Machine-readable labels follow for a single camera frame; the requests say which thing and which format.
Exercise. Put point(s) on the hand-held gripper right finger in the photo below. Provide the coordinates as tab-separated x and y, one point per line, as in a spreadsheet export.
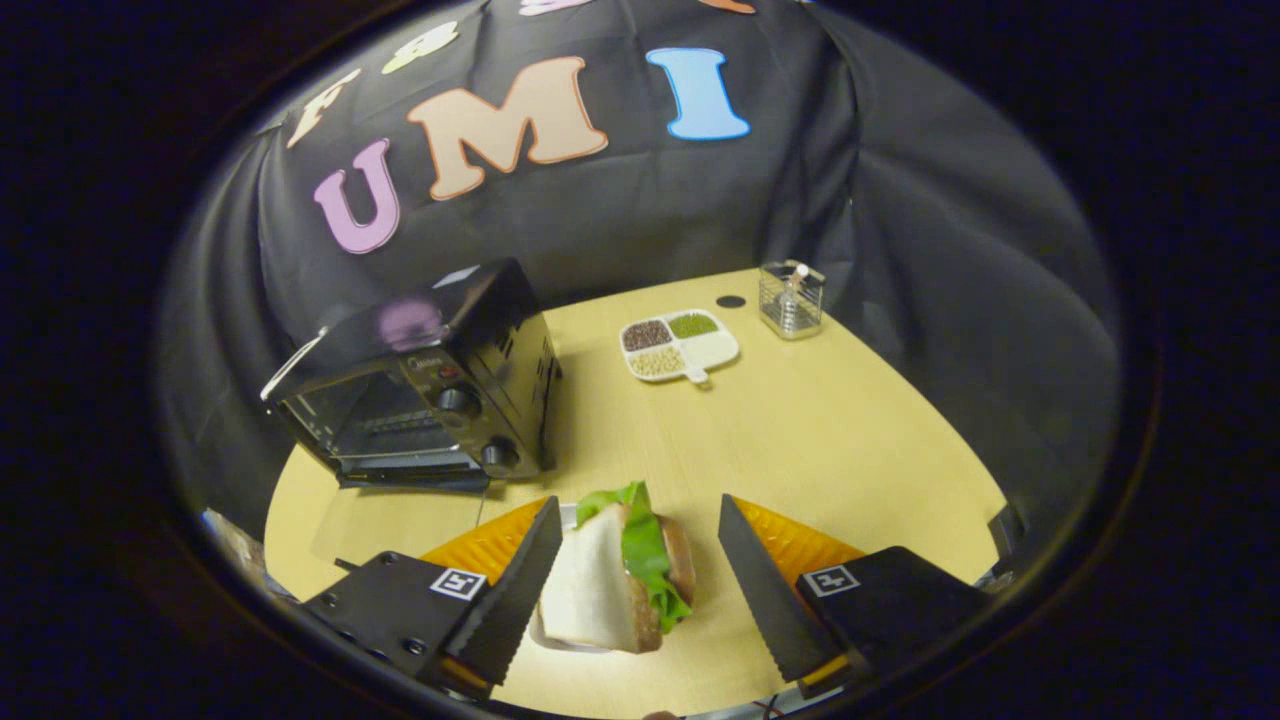
765	590

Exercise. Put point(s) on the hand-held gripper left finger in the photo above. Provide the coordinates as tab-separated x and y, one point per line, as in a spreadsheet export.
515	590

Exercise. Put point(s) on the sandwich with lettuce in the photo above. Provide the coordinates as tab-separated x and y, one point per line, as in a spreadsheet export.
600	590

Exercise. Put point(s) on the black toaster oven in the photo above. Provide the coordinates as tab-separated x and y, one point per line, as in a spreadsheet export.
470	320

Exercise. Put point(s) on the white plastic tray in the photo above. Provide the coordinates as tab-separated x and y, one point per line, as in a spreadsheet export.
566	516

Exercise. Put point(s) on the white divided dish of grains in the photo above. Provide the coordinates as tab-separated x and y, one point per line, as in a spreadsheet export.
680	345

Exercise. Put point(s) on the white plastic object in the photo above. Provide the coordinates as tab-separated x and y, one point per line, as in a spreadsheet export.
290	365

